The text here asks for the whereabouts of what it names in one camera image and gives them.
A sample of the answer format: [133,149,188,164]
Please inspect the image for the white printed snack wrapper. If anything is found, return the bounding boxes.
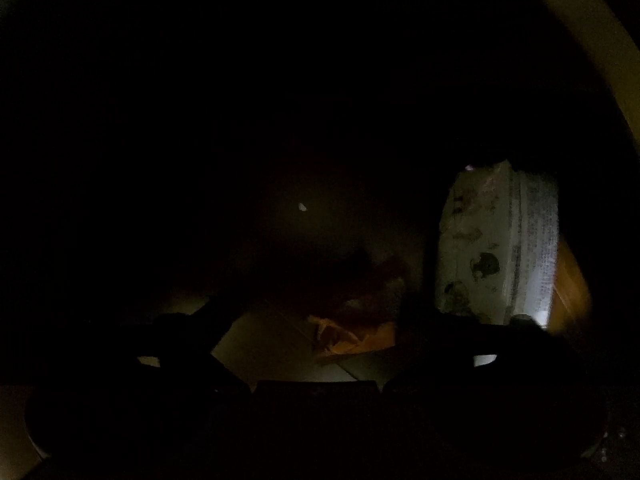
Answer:
[439,162,559,327]

